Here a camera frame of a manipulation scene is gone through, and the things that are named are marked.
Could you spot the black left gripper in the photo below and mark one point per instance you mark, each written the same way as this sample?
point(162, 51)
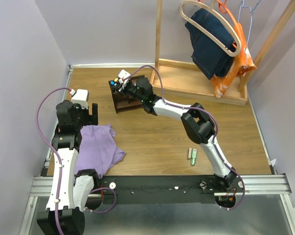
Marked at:
point(91, 119)

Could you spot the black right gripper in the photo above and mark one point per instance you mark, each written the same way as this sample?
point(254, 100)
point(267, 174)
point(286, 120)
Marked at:
point(124, 89)

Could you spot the green stapler remover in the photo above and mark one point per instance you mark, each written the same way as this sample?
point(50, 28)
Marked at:
point(193, 157)

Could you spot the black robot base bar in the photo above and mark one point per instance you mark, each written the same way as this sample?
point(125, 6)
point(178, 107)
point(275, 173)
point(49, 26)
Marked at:
point(167, 189)

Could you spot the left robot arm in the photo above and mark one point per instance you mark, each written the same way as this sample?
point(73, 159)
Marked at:
point(64, 213)

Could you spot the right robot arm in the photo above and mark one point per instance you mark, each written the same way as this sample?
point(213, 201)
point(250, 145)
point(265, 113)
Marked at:
point(199, 126)

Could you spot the dark brown wooden desk organizer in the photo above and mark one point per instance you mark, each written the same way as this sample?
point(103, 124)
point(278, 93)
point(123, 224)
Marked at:
point(125, 103)

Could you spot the wooden clothes rack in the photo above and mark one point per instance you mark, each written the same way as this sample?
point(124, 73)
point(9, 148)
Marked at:
point(185, 79)

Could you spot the purple cloth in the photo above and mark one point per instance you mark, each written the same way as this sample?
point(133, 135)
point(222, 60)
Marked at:
point(98, 149)

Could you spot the dark blue jeans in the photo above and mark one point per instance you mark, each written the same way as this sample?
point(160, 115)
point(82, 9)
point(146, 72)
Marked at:
point(207, 56)

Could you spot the wooden clothes hanger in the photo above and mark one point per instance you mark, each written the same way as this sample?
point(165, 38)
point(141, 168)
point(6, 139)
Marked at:
point(213, 25)

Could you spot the orange cloth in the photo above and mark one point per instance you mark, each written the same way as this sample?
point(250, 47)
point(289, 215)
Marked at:
point(242, 63)

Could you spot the orange plastic hanger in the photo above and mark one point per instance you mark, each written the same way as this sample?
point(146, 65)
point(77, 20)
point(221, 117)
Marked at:
point(233, 31)

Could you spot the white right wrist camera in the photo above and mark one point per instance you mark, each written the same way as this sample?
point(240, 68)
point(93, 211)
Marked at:
point(123, 78)

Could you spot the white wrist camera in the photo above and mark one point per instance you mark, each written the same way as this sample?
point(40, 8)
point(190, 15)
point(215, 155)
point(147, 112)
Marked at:
point(123, 78)
point(81, 97)

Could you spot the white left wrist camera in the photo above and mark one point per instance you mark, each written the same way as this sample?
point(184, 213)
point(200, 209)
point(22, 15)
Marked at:
point(81, 97)

